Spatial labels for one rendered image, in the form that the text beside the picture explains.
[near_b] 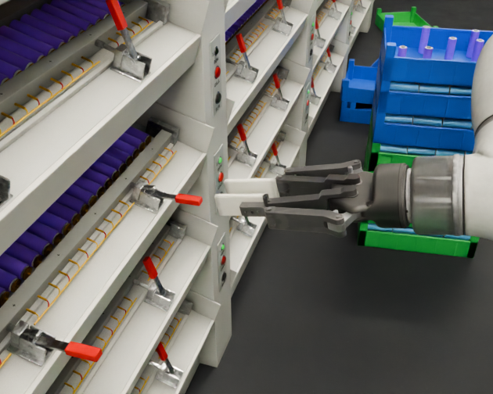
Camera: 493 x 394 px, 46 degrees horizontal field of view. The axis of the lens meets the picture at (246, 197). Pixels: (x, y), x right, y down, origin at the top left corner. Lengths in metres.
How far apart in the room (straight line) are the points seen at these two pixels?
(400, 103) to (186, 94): 0.61
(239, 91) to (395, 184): 0.52
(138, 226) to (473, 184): 0.42
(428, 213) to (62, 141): 0.38
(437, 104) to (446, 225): 0.74
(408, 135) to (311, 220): 0.77
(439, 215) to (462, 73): 0.73
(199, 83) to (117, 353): 0.41
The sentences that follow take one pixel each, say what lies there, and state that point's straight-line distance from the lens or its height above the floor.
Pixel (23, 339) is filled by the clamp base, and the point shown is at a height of 0.57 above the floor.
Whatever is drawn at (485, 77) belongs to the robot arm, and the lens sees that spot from 0.75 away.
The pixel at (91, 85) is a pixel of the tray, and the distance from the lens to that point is 0.68.
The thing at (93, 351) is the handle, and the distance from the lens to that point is 0.61.
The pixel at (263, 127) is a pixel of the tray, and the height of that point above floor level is 0.35.
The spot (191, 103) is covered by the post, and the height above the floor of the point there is 0.62.
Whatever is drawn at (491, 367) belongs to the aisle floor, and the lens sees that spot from 1.40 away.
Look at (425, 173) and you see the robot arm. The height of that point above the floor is 0.68.
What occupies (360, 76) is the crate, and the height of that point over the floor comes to 0.10.
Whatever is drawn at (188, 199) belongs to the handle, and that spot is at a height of 0.57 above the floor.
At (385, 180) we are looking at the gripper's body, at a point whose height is 0.66.
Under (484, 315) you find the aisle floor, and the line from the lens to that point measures 1.50.
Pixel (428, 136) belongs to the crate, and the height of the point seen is 0.35.
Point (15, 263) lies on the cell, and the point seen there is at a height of 0.58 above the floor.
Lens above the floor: 1.02
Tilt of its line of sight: 36 degrees down
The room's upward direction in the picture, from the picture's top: straight up
